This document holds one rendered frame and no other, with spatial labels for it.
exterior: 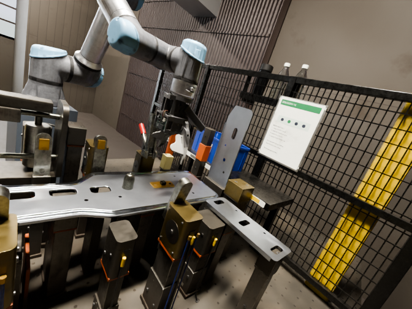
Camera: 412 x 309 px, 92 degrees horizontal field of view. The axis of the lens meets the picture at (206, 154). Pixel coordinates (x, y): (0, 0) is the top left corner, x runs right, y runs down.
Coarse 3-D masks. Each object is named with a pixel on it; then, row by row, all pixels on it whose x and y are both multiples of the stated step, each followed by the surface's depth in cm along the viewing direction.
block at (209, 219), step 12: (204, 216) 64; (216, 216) 66; (204, 228) 61; (216, 228) 60; (204, 240) 61; (216, 240) 62; (204, 252) 61; (192, 264) 65; (204, 264) 67; (180, 276) 68; (192, 276) 64; (180, 288) 68; (192, 288) 67
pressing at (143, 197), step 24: (24, 192) 47; (48, 192) 49; (120, 192) 59; (144, 192) 63; (168, 192) 67; (192, 192) 73; (24, 216) 40; (48, 216) 42; (72, 216) 45; (96, 216) 48; (120, 216) 50
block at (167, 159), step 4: (164, 156) 82; (168, 156) 82; (172, 156) 83; (164, 160) 82; (168, 160) 82; (172, 160) 84; (160, 164) 84; (164, 164) 82; (168, 164) 83; (160, 168) 85; (164, 168) 83; (168, 168) 84
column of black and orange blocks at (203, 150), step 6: (204, 132) 98; (210, 132) 96; (204, 138) 98; (210, 138) 97; (204, 144) 98; (210, 144) 99; (198, 150) 101; (204, 150) 98; (198, 156) 101; (204, 156) 99; (198, 162) 101; (204, 162) 102; (198, 168) 101; (198, 174) 102
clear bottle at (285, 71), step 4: (284, 64) 106; (288, 64) 105; (284, 68) 106; (288, 68) 106; (280, 72) 107; (284, 72) 105; (288, 72) 106; (276, 80) 108; (276, 84) 107; (280, 84) 106; (284, 84) 107; (272, 88) 109; (272, 92) 109; (276, 92) 108; (280, 92) 107; (272, 96) 109; (276, 96) 108
